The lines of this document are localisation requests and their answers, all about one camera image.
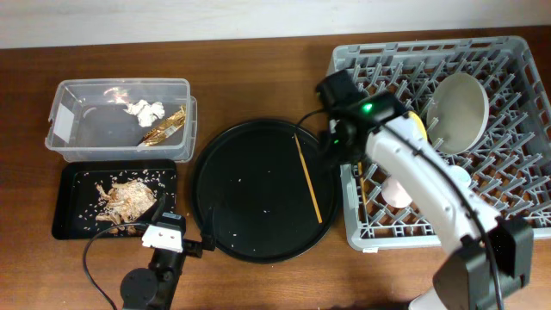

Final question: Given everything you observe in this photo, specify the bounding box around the grey dishwasher rack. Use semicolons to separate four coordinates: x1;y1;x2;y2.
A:
328;36;550;252

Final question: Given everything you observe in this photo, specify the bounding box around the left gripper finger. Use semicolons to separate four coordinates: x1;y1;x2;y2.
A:
149;193;166;223
201;207;215;251

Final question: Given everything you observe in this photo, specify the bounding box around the white tissue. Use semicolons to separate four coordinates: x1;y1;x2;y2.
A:
124;100;165;127

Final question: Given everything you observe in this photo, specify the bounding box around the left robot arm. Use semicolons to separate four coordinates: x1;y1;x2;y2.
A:
120;195;216;310

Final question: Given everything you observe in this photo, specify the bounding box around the food scraps pile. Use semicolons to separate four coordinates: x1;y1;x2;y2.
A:
71;169;177;233

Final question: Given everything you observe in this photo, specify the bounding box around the grey round plate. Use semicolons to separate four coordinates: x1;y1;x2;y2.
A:
425;73;489;155

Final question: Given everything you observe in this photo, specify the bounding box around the clear plastic storage bin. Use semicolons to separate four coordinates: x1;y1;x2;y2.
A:
45;77;198;162

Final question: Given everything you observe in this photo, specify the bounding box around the pink plastic cup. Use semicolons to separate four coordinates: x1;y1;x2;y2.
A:
381;177;412;208

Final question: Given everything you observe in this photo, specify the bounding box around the black rectangular tray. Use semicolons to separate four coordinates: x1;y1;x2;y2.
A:
52;159;177;239

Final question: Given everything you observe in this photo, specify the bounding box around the wooden chopstick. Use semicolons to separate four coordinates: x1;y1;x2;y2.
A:
357;161;368;208
294;133;323;224

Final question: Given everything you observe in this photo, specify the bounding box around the round black serving tray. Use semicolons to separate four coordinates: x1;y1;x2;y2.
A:
191;119;343;264

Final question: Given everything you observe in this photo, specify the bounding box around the yellow bowl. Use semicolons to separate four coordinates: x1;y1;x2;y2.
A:
408;111;428;141

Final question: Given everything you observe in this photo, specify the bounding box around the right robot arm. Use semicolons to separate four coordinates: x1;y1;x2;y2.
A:
315;71;534;310

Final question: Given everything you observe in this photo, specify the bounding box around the blue plastic cup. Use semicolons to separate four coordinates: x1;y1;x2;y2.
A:
449;165;472;187

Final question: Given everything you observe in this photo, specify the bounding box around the gold snack wrapper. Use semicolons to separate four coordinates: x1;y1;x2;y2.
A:
138;106;187;146

